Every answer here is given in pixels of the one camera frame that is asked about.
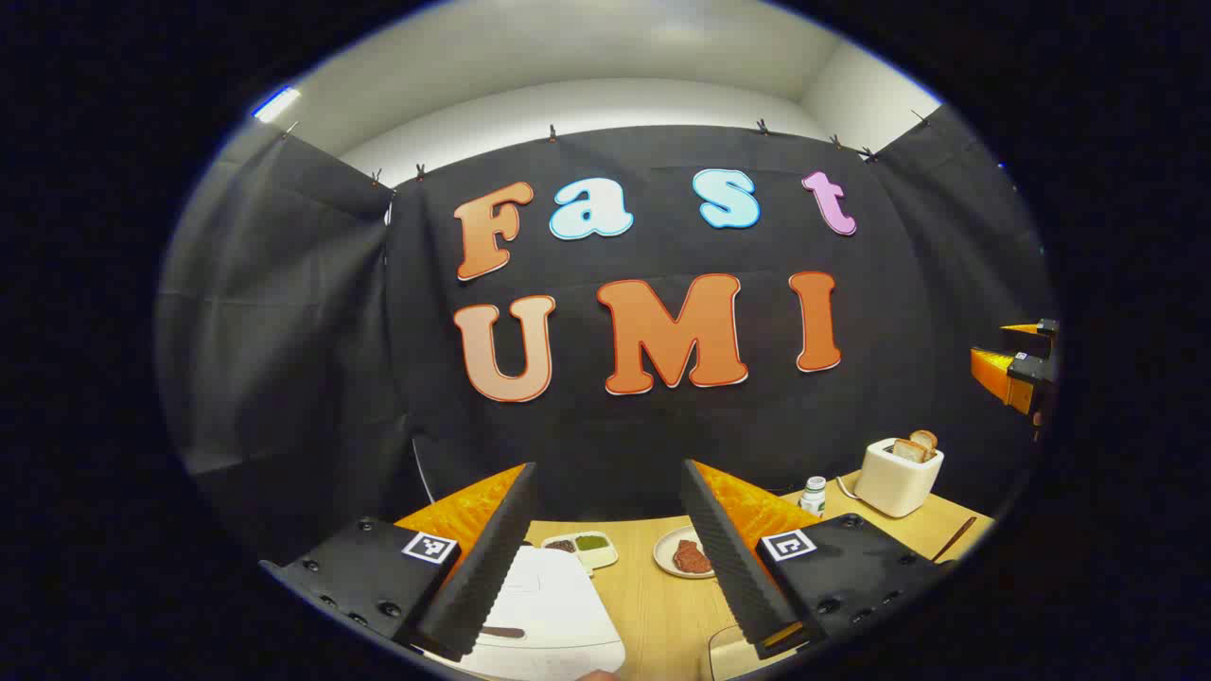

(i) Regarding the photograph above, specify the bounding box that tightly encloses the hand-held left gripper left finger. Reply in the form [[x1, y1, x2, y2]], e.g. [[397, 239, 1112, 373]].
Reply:
[[260, 462, 538, 663]]

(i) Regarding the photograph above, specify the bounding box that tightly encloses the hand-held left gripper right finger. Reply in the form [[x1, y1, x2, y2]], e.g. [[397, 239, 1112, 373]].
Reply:
[[679, 460, 957, 661]]

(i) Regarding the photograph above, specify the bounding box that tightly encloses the white rice cooker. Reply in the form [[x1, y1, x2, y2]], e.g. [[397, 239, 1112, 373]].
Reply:
[[426, 544, 627, 681]]

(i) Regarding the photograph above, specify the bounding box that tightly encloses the clear rice container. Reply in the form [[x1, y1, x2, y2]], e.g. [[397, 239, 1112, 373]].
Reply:
[[700, 622, 800, 681]]

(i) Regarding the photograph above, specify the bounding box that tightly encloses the white round plate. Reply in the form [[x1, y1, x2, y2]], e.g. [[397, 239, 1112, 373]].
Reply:
[[653, 525, 720, 580]]

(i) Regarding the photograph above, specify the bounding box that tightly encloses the white divided sauce dish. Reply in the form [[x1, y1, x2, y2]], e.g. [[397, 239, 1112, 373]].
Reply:
[[541, 532, 619, 573]]

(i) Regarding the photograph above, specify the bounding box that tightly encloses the white toaster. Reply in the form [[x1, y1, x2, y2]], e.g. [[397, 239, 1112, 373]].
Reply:
[[853, 437, 945, 518]]

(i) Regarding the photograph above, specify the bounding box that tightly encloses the black backdrop cloth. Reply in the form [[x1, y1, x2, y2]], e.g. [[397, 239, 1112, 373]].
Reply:
[[156, 104, 1059, 568]]

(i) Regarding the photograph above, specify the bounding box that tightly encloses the ceiling light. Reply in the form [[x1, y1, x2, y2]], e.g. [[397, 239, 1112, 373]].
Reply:
[[252, 85, 302, 122]]

